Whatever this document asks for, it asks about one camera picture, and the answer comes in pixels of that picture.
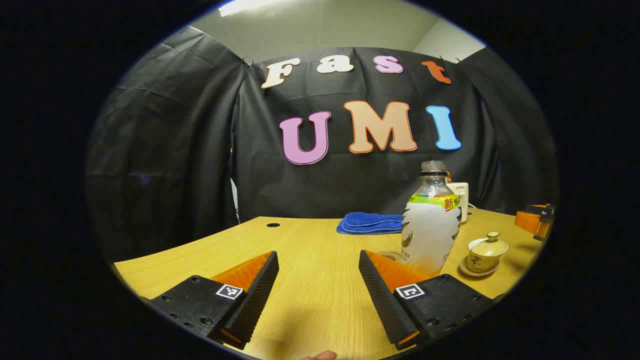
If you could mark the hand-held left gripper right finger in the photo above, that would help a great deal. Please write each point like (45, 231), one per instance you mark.
(382, 295)

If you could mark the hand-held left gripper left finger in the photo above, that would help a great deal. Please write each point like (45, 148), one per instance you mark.
(255, 295)

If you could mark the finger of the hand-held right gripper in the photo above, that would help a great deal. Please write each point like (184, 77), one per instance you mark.
(527, 222)
(542, 207)

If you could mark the cream ceramic teacup lid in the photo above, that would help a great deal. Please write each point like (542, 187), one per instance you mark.
(487, 245)

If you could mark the cream ceramic teacup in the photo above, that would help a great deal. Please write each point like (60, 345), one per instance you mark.
(480, 262)

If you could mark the clear plastic water bottle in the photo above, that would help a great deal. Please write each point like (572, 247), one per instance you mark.
(431, 230)

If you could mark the white toaster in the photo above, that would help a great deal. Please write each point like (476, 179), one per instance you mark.
(462, 200)

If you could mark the folded blue towel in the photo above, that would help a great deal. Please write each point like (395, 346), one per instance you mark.
(370, 222)

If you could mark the cream ceramic saucer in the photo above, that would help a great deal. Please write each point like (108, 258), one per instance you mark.
(467, 270)

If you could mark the black backdrop cloth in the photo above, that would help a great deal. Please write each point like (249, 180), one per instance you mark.
(200, 150)

